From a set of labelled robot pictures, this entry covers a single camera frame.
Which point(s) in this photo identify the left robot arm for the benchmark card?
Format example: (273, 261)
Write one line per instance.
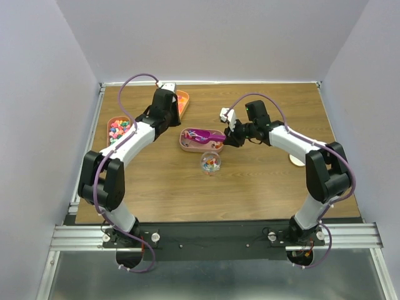
(102, 180)

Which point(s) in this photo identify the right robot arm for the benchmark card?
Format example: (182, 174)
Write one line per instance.
(327, 172)

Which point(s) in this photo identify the aluminium frame rail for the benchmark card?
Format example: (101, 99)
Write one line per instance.
(341, 259)

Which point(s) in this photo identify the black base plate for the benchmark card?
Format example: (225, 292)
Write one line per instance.
(213, 241)

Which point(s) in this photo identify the magenta plastic scoop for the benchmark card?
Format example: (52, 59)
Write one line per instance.
(203, 137)

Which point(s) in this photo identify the pink tray of lollipops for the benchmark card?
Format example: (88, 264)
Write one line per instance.
(192, 146)

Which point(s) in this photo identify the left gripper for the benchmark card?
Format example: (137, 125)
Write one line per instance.
(176, 121)

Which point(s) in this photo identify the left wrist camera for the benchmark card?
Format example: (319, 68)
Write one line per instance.
(169, 86)

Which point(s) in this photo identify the orange tray of star candies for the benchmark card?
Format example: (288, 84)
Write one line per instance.
(182, 102)

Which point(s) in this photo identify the pink tray of wrapped candies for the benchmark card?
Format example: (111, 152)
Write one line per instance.
(117, 127)

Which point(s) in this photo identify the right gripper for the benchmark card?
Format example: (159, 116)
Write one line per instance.
(232, 139)

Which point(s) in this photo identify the white round lid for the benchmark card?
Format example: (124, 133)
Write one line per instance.
(297, 162)

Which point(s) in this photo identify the clear plastic cup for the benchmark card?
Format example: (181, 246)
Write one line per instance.
(210, 163)

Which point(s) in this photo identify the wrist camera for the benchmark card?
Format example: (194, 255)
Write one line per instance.
(169, 86)
(228, 116)

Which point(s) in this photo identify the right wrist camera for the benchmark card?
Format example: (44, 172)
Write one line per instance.
(228, 116)

